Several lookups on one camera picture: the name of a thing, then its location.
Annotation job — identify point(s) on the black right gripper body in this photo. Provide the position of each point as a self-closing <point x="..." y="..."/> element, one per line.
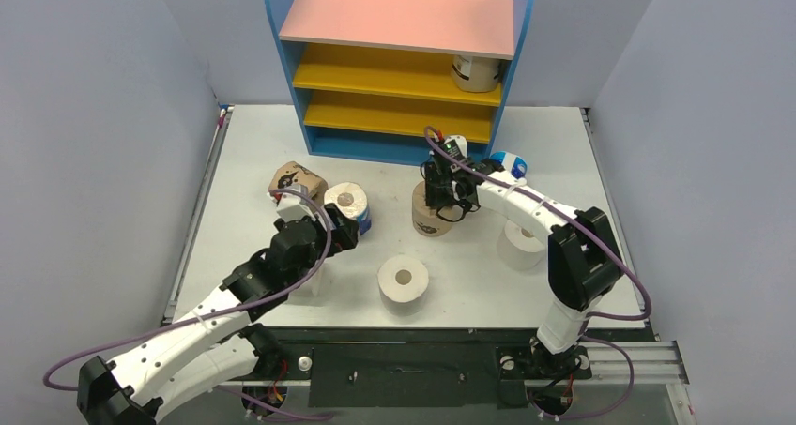
<point x="440" y="187"/>

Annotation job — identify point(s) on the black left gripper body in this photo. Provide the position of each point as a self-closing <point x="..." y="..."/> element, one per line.
<point x="340" y="239"/>

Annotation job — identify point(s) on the brown printed paper roll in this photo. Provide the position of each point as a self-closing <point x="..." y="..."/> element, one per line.
<point x="293" y="174"/>

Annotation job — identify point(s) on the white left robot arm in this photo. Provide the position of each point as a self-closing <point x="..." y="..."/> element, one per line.
<point x="221" y="338"/>

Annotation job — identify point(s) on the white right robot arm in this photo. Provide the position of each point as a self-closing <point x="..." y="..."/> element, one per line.
<point x="581" y="250"/>

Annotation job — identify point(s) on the blue shelf with coloured boards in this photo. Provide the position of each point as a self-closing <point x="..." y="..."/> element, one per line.
<point x="366" y="77"/>

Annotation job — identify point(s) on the blue wrapped roll left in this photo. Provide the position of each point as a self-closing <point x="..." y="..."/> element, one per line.
<point x="352" y="201"/>

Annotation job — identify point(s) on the blue wrapped roll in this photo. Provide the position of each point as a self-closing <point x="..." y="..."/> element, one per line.
<point x="509" y="163"/>
<point x="352" y="201"/>

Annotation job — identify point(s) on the white roll lying left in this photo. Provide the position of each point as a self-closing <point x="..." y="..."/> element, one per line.
<point x="312" y="286"/>

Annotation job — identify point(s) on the blue wrapped roll right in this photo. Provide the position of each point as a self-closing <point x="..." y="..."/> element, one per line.
<point x="509" y="163"/>

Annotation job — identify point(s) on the white roll centre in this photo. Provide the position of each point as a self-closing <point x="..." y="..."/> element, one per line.
<point x="403" y="280"/>

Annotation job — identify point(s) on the white roll right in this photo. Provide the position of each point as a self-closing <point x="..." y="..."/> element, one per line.
<point x="518" y="248"/>

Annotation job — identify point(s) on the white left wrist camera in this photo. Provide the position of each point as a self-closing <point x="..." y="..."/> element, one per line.
<point x="293" y="203"/>

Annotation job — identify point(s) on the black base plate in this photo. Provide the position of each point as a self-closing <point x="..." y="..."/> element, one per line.
<point x="405" y="367"/>

